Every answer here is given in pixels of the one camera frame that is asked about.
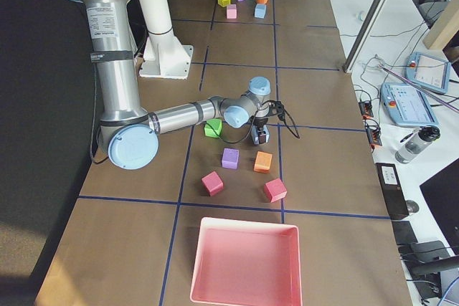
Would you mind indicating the purple foam block right side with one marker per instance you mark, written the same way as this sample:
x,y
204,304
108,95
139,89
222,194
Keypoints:
x,y
230,158

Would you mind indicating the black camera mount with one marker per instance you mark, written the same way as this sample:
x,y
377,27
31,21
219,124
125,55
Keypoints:
x,y
276,108

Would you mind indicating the teach pendant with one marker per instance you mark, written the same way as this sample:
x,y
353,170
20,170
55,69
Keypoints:
x,y
407,106
429,72

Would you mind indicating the pink plastic bin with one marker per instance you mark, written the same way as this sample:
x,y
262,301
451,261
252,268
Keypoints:
x,y
247,263

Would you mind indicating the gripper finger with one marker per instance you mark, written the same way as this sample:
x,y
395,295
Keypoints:
x,y
254,135
264,135

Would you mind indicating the teach pendant far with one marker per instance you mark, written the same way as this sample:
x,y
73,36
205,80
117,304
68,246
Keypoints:
x,y
429,72

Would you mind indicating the teach pendant near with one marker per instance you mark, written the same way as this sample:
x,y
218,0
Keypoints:
x,y
407,106

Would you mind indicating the black monitor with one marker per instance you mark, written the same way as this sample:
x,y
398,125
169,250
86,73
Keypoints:
x,y
441,195

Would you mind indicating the green foam block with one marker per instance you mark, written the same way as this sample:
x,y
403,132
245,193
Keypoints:
x,y
213,128

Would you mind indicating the aluminium frame post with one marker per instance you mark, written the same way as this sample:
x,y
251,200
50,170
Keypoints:
x,y
361,38

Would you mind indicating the clear water bottle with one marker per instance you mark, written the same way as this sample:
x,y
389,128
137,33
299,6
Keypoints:
x,y
416,143

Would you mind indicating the red foam block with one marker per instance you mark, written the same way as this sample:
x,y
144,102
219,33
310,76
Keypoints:
x,y
275,190
212,183

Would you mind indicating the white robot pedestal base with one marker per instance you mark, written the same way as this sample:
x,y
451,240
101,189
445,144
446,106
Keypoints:
x,y
164,55

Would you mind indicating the orange foam block right side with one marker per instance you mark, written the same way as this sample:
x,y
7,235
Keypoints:
x,y
262,162

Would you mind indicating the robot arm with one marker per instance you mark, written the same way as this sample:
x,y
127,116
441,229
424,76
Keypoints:
x,y
128,132

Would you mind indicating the black power box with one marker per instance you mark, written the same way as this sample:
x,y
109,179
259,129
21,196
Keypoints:
x,y
392,191

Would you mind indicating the pink foam block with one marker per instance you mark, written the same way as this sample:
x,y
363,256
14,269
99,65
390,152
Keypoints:
x,y
231,11

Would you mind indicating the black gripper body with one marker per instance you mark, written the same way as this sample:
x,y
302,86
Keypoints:
x,y
260,122

